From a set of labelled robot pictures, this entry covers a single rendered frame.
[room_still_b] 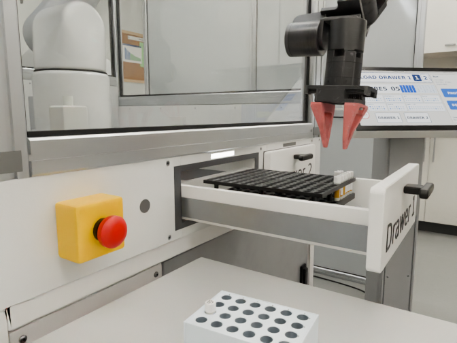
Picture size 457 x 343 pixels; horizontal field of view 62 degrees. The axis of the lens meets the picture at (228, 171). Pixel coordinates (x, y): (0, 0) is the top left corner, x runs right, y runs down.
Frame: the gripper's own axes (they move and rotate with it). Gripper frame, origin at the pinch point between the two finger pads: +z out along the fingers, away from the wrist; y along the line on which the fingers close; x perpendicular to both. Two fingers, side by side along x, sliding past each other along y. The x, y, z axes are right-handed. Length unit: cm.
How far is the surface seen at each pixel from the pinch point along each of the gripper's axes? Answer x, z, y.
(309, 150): 41.4, 4.0, -20.8
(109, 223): -33.7, 10.8, -15.0
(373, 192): -14.3, 5.1, 10.1
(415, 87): 98, -21, -4
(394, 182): -8.4, 4.2, 11.4
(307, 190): -7.3, 7.5, -1.2
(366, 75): 89, -24, -20
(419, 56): 160, -43, -13
